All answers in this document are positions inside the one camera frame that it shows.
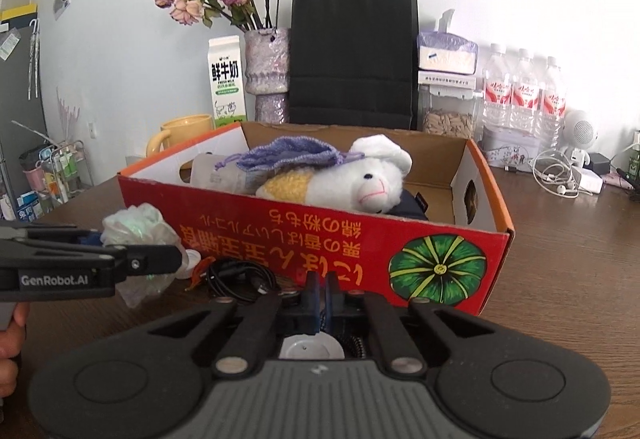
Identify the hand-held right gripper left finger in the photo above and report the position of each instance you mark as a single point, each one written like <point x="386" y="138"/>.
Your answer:
<point x="312" y="304"/>

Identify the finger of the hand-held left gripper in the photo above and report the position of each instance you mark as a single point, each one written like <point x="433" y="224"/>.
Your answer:
<point x="87" y="237"/>
<point x="150" y="260"/>

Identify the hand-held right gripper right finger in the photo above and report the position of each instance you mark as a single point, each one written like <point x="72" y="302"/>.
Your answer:
<point x="334" y="304"/>

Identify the plastic bag with green mesh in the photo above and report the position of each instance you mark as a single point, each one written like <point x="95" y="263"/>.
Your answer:
<point x="145" y="224"/>

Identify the red cardboard box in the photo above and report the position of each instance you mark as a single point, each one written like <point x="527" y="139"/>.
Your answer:
<point x="325" y="239"/>

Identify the clear labelled plastic bottle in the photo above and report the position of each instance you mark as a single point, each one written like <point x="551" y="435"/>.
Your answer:
<point x="215" y="176"/>

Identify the navy zip pouch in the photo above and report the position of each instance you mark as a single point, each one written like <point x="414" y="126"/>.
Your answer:
<point x="412" y="204"/>

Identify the white yellow alpaca plush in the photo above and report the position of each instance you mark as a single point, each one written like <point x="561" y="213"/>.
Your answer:
<point x="365" y="179"/>

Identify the person's left hand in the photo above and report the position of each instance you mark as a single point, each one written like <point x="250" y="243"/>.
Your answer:
<point x="10" y="344"/>

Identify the small white cap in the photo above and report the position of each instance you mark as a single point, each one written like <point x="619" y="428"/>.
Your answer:
<point x="192" y="258"/>

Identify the red fabric rose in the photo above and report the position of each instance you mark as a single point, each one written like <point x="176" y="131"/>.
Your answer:
<point x="197" y="275"/>

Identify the white slatted crate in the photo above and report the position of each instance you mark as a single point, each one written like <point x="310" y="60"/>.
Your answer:
<point x="135" y="158"/>

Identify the dried lavender sprigs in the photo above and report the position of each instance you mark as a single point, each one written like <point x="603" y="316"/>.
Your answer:
<point x="69" y="116"/>

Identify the yellow mug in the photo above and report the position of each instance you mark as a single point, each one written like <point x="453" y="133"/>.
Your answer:
<point x="185" y="129"/>

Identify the dark cabinet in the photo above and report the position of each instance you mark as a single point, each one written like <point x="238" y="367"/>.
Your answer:
<point x="20" y="109"/>

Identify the white green milk carton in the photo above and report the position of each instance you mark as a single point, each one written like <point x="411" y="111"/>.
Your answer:
<point x="227" y="79"/>

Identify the clear container of seeds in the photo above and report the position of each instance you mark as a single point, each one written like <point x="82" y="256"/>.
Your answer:
<point x="447" y="124"/>

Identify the purple textured vase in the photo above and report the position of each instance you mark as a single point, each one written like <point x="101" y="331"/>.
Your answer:
<point x="267" y="59"/>

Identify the white printed tin box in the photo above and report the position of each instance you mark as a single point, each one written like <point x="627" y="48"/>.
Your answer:
<point x="510" y="149"/>

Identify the black paper bag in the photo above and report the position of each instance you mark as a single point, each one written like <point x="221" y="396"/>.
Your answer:
<point x="352" y="59"/>

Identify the purple tissue pack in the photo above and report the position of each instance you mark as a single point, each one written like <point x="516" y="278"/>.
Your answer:
<point x="445" y="59"/>

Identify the white charger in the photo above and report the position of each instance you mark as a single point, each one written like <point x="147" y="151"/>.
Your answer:
<point x="590" y="181"/>

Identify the black power adapter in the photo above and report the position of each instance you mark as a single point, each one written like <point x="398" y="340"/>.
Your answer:
<point x="599" y="163"/>

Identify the white round robot toy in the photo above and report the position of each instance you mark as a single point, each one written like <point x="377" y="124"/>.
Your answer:
<point x="580" y="129"/>

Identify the pink small case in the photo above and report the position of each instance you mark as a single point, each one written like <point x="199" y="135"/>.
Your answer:
<point x="614" y="178"/>

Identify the black phone stand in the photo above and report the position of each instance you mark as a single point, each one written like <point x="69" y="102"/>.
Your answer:
<point x="631" y="180"/>

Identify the green small bottle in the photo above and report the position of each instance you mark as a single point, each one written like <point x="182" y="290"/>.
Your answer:
<point x="635" y="164"/>

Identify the white wall socket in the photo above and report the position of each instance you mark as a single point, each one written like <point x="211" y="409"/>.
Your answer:
<point x="92" y="129"/>

